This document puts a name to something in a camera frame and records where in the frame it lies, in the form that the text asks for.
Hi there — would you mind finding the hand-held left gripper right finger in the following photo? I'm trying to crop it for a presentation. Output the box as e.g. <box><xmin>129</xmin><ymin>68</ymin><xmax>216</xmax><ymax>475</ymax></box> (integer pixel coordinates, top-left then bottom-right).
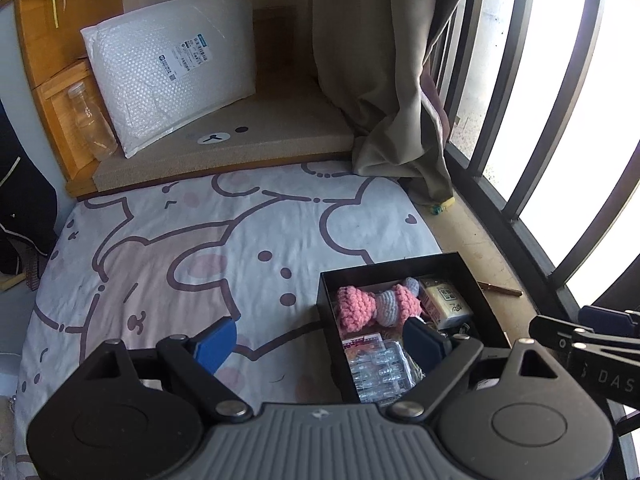
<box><xmin>387</xmin><ymin>317</ymin><xmax>559</xmax><ymax>421</ymax></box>

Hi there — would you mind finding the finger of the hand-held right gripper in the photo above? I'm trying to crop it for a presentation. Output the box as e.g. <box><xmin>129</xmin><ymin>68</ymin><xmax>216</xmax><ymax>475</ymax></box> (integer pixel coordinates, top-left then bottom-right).
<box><xmin>579</xmin><ymin>304</ymin><xmax>640</xmax><ymax>341</ymax></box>
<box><xmin>529</xmin><ymin>314</ymin><xmax>640</xmax><ymax>361</ymax></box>

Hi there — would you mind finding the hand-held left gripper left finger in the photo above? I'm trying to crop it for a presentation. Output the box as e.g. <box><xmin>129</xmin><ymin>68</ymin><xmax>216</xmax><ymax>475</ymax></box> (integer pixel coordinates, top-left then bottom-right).
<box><xmin>80</xmin><ymin>317</ymin><xmax>253</xmax><ymax>421</ymax></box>

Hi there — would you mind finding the yellow tissue pack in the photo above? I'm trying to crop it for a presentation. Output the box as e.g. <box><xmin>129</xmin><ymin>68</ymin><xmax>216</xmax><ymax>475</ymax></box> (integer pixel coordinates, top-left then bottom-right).
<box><xmin>417</xmin><ymin>275</ymin><xmax>473</xmax><ymax>328</ymax></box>

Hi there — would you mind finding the clear plastic case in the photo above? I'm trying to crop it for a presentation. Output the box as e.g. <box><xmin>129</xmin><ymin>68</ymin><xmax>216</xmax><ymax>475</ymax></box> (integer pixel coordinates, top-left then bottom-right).
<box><xmin>346</xmin><ymin>338</ymin><xmax>417</xmax><ymax>403</ymax></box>

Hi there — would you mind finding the red playing card box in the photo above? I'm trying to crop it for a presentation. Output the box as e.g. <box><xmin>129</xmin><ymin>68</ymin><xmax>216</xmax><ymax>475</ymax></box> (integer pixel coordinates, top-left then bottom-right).
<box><xmin>341</xmin><ymin>331</ymin><xmax>388</xmax><ymax>358</ymax></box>

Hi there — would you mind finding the pink crochet bunny doll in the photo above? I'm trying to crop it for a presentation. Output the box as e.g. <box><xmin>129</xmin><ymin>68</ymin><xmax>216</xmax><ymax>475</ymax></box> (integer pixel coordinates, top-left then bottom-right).
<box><xmin>335</xmin><ymin>276</ymin><xmax>426</xmax><ymax>333</ymax></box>

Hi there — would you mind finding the black cardboard box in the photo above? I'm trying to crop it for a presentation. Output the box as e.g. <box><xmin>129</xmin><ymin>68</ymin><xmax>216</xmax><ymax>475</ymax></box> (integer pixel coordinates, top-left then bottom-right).
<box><xmin>316</xmin><ymin>251</ymin><xmax>512</xmax><ymax>403</ymax></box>

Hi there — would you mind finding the bear print bed sheet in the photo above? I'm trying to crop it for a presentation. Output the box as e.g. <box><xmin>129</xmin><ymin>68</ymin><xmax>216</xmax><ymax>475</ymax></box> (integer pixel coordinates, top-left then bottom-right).
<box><xmin>12</xmin><ymin>160</ymin><xmax>446</xmax><ymax>480</ymax></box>

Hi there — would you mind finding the beige bear face cushion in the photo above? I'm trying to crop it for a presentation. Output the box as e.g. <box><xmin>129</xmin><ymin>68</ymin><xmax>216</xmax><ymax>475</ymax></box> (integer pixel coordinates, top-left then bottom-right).
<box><xmin>92</xmin><ymin>67</ymin><xmax>363</xmax><ymax>193</ymax></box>

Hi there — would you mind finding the black jacket white trim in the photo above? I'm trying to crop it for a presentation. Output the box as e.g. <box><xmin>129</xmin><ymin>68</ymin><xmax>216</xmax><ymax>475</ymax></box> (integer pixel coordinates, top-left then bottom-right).
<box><xmin>0</xmin><ymin>105</ymin><xmax>58</xmax><ymax>276</ymax></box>

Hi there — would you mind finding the clear plastic bottle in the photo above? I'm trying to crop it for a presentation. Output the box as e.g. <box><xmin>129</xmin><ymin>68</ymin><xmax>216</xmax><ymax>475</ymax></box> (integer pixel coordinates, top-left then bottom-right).
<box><xmin>66</xmin><ymin>82</ymin><xmax>119</xmax><ymax>162</ymax></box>

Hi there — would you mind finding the dark window grille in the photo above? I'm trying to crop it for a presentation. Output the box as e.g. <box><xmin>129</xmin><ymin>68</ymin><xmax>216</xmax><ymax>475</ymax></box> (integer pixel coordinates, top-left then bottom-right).
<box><xmin>430</xmin><ymin>0</ymin><xmax>640</xmax><ymax>321</ymax></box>

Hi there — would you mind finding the white bubble mailer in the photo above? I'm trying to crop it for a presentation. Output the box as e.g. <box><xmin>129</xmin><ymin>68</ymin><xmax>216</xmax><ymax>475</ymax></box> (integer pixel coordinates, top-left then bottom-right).
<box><xmin>80</xmin><ymin>0</ymin><xmax>258</xmax><ymax>160</ymax></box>

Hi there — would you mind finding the beige curtain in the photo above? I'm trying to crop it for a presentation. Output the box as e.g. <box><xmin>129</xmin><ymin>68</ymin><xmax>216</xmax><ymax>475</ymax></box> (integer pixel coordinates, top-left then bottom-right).
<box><xmin>311</xmin><ymin>0</ymin><xmax>473</xmax><ymax>201</ymax></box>

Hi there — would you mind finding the wooden stepped cabinet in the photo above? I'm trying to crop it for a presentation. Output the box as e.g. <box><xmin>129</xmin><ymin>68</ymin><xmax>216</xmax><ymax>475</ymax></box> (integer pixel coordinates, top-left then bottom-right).
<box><xmin>12</xmin><ymin>0</ymin><xmax>131</xmax><ymax>198</ymax></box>

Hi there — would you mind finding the wooden handled brush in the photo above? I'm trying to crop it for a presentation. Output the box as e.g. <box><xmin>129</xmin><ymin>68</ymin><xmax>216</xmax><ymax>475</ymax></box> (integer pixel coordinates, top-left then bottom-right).
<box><xmin>0</xmin><ymin>252</ymin><xmax>43</xmax><ymax>292</ymax></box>

